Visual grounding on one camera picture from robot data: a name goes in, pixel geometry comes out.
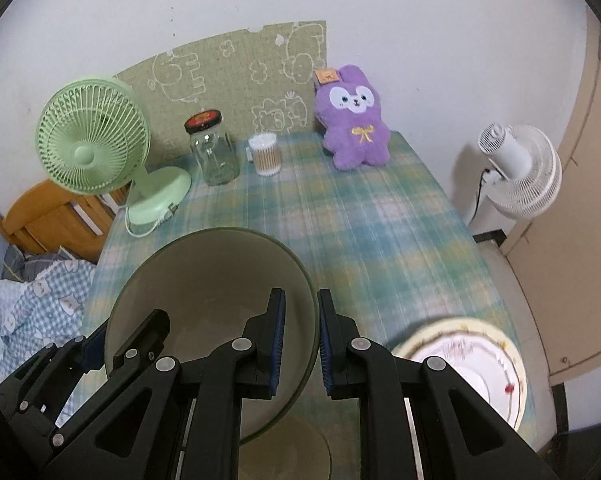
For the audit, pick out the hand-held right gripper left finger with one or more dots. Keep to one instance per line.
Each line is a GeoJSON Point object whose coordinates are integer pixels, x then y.
{"type": "Point", "coordinates": [279, 340]}

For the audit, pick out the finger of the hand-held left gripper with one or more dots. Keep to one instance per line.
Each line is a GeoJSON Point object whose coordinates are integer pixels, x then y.
{"type": "Point", "coordinates": [140, 335]}
{"type": "Point", "coordinates": [94, 351]}

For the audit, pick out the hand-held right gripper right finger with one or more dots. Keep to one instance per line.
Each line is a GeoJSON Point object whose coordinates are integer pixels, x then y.
{"type": "Point", "coordinates": [325, 345]}

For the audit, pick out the small ceramic bowl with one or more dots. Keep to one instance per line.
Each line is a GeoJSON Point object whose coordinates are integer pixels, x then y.
{"type": "Point", "coordinates": [205, 280]}

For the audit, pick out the medium ceramic bowl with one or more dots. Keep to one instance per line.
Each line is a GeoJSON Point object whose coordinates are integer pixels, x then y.
{"type": "Point", "coordinates": [290, 445]}

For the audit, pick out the yellow floral plate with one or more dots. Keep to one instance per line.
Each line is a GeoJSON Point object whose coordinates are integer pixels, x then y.
{"type": "Point", "coordinates": [460, 322]}

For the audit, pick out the white plate with red pattern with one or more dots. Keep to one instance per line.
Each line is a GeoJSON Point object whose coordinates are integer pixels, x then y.
{"type": "Point", "coordinates": [475, 365]}

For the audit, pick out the blue checkered blanket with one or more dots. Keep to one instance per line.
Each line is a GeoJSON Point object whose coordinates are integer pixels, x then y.
{"type": "Point", "coordinates": [40, 300]}

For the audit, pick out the orange wooden chair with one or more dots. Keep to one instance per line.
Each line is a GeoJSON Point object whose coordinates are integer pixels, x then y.
{"type": "Point", "coordinates": [35, 215]}

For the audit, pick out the cotton swab container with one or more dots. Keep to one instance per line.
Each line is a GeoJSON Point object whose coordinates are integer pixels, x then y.
{"type": "Point", "coordinates": [266, 157]}

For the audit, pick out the green desk fan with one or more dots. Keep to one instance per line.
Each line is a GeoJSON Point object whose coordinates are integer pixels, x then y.
{"type": "Point", "coordinates": [88, 155]}

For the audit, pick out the glass jar with red lid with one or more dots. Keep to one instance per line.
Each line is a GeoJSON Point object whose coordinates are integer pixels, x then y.
{"type": "Point", "coordinates": [215, 160]}

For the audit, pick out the black flat base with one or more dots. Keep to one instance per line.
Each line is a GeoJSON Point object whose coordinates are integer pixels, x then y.
{"type": "Point", "coordinates": [490, 237]}

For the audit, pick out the purple plush bunny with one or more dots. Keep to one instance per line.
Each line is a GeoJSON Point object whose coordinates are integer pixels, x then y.
{"type": "Point", "coordinates": [355, 145]}

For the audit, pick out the white standing fan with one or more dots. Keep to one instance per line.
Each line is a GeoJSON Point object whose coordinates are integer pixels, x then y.
{"type": "Point", "coordinates": [525, 175]}

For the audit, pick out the beige cabinet door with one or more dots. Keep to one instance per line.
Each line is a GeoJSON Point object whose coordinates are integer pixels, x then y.
{"type": "Point", "coordinates": [590, 210]}

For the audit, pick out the green printed wall mat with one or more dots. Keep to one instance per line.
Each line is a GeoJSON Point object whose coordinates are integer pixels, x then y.
{"type": "Point", "coordinates": [230, 75]}

